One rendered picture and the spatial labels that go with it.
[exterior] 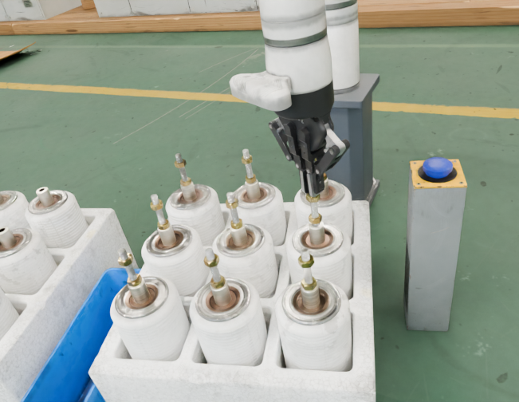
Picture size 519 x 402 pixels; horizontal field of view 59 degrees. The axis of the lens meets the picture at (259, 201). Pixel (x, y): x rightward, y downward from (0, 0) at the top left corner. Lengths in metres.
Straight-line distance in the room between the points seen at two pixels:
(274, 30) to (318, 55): 0.05
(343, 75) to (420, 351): 0.55
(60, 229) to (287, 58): 0.60
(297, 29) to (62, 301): 0.63
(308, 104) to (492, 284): 0.60
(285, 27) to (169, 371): 0.46
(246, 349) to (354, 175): 0.56
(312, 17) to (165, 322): 0.42
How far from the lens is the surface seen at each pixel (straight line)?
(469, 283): 0.99
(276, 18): 0.50
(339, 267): 0.67
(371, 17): 2.46
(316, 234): 0.67
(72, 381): 0.91
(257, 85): 0.51
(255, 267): 0.69
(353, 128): 1.02
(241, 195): 0.80
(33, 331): 0.86
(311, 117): 0.55
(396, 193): 1.20
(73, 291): 0.92
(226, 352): 0.64
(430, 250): 0.76
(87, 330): 0.92
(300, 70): 0.51
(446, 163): 0.70
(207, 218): 0.81
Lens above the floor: 0.70
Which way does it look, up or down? 35 degrees down
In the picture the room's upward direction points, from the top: 11 degrees counter-clockwise
